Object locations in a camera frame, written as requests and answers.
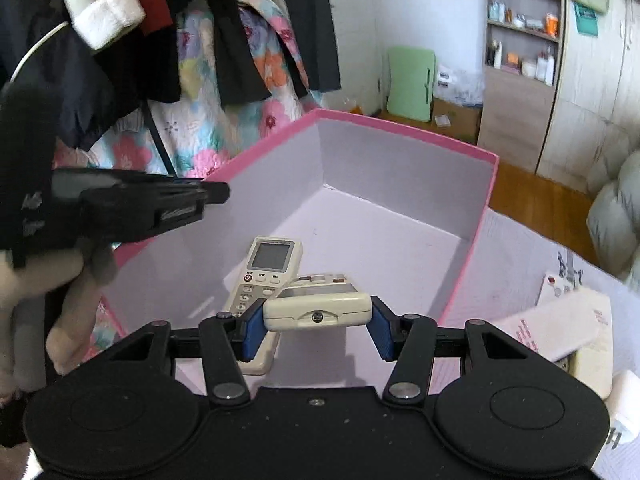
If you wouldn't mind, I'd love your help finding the white cord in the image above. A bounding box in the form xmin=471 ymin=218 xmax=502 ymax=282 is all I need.
xmin=9 ymin=21 xmax=70 ymax=86

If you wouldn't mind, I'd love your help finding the green paper sheet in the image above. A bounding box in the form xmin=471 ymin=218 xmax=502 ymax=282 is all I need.
xmin=572 ymin=1 xmax=600 ymax=38

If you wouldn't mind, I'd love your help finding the grey puffer jacket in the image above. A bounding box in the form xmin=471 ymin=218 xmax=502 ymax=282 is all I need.
xmin=585 ymin=149 xmax=640 ymax=281

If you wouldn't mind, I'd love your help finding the brown cardboard box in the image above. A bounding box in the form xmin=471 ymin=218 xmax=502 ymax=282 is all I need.
xmin=377 ymin=97 xmax=483 ymax=147

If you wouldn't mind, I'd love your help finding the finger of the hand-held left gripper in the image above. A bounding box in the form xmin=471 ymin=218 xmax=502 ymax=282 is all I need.
xmin=75 ymin=169 xmax=232 ymax=252

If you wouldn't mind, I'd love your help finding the grey-white remote control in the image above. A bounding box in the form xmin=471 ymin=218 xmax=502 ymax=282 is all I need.
xmin=292 ymin=272 xmax=360 ymax=295

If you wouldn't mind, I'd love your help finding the light wooden wardrobe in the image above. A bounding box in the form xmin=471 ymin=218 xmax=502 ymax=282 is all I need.
xmin=535 ymin=0 xmax=640 ymax=196

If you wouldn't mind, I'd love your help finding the pink cardboard box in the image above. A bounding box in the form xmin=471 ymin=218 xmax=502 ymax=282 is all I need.
xmin=82 ymin=107 xmax=500 ymax=396

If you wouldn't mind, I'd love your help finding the cream remote control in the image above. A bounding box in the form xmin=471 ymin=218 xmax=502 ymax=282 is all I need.
xmin=263 ymin=281 xmax=373 ymax=332

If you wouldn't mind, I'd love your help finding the wooden shelf cabinet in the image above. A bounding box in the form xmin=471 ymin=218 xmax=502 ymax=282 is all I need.
xmin=476 ymin=0 xmax=568 ymax=176

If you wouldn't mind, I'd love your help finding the dark navy jacket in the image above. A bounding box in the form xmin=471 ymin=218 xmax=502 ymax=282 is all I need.
xmin=0 ymin=0 xmax=151 ymax=153

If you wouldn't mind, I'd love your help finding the dark long-sleeve garment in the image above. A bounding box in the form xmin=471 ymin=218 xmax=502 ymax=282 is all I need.
xmin=270 ymin=0 xmax=342 ymax=93

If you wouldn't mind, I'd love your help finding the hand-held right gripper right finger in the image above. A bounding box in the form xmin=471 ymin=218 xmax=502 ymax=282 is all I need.
xmin=370 ymin=295 xmax=531 ymax=409

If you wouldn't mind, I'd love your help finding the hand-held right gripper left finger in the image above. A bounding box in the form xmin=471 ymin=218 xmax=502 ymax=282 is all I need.
xmin=107 ymin=297 xmax=266 ymax=407

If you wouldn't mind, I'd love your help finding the cream fleece sleeve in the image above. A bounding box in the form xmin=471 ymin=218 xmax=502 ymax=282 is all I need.
xmin=50 ymin=0 xmax=147 ymax=51

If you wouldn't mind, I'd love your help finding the floral quilt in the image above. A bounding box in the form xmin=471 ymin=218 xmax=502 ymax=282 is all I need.
xmin=50 ymin=0 xmax=323 ymax=201

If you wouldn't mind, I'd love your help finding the white remote control with screen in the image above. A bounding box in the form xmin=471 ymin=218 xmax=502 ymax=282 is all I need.
xmin=220 ymin=236 xmax=304 ymax=377

